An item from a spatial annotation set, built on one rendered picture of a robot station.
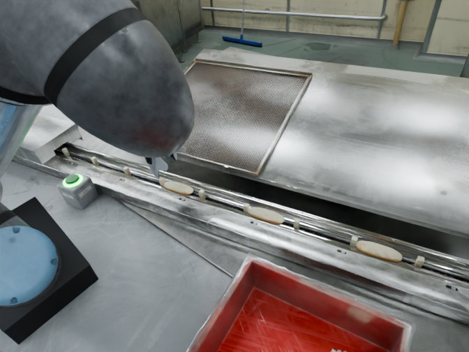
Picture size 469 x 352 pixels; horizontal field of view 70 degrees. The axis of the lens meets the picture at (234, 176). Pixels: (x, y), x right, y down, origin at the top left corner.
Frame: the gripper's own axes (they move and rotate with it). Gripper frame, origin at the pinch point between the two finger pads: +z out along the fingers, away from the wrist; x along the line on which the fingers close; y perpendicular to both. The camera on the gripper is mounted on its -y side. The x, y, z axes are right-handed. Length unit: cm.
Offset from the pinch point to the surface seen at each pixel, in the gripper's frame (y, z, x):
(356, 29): -15, 78, 370
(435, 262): 71, 8, 3
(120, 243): -1.2, 11.0, -21.5
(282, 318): 45, 10, -22
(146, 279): 12.2, 10.9, -26.9
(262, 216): 30.6, 6.9, -0.8
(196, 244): 17.6, 10.9, -13.2
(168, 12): -184, 35, 241
